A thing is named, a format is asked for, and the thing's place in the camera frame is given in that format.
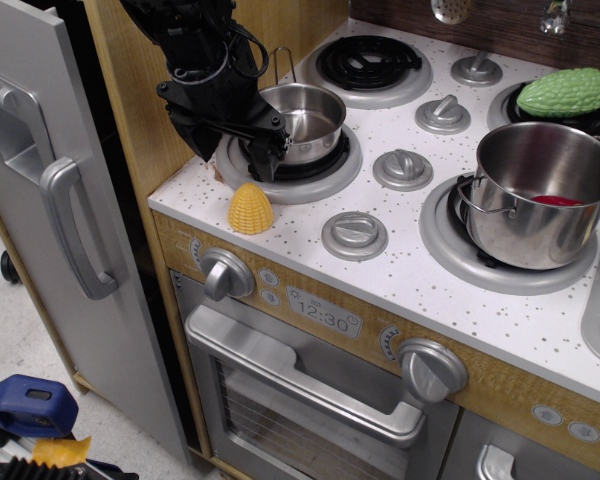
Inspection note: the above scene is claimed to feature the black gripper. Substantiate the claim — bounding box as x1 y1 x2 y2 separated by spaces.
156 69 291 182

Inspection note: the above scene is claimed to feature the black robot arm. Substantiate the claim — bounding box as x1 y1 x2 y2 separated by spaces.
122 1 290 182

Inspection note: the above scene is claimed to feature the yellow toy corn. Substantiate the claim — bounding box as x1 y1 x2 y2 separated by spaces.
228 183 274 235

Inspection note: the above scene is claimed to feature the front left stove burner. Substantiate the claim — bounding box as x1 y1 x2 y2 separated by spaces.
215 125 363 205

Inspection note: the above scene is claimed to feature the stove burner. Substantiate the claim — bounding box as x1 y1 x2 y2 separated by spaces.
419 175 598 296
302 35 433 110
487 82 600 136
215 125 363 205

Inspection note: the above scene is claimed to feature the small steel pan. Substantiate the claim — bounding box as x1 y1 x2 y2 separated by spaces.
260 47 346 166

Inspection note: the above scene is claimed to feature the back left stove burner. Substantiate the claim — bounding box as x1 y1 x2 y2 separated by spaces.
302 35 433 110

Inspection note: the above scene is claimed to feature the front right stove burner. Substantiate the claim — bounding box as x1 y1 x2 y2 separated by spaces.
419 175 598 296

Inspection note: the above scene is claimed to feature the back right stove burner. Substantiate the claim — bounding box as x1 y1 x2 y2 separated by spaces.
487 82 600 136

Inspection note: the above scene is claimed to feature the left silver oven dial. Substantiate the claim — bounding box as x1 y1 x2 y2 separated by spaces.
200 248 255 302

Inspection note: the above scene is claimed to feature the silver oven dial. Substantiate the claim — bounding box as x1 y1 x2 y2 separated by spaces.
200 248 255 302
398 338 469 404

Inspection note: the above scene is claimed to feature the silver stovetop knob front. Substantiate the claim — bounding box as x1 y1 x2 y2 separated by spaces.
321 211 389 262

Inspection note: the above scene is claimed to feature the silver stovetop knob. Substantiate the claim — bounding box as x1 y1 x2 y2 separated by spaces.
415 95 471 135
373 149 434 192
450 51 503 87
321 211 389 262

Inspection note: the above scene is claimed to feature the toy clock display panel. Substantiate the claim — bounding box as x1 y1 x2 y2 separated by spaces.
286 286 363 339

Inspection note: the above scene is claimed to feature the grey toy fridge door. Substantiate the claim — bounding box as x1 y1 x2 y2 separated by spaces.
0 1 191 462

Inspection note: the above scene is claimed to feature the hanging slotted spoon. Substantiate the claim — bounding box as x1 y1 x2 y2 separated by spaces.
430 0 474 25

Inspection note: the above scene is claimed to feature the silver stovetop knob back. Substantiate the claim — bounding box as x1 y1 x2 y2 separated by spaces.
450 51 503 87

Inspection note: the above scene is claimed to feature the black caster wheel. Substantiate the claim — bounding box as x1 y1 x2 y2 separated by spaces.
0 250 21 284

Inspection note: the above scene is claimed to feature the right silver oven dial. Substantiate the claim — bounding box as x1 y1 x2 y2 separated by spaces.
398 338 469 404

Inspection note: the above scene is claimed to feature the large steel pot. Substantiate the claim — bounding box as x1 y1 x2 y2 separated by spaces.
461 122 600 270

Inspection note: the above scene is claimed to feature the red toy in pot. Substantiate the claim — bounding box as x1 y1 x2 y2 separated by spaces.
532 195 583 207

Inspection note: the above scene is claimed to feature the blue clamp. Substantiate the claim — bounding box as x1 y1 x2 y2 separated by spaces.
0 374 79 438

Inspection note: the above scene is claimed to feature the green toy bitter gourd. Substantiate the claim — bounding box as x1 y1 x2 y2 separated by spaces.
516 67 600 118

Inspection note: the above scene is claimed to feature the hanging silver utensil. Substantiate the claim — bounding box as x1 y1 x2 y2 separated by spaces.
540 0 572 36

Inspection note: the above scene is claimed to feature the yellow tape piece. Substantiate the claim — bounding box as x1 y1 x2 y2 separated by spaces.
31 437 92 468

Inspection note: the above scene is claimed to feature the lower right cabinet door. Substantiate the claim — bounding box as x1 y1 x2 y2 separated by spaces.
441 410 600 479

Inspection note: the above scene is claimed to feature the silver fridge door handle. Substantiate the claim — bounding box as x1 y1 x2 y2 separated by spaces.
39 157 118 301

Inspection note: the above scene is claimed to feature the oven door with handle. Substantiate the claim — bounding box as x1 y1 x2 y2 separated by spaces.
171 272 458 479

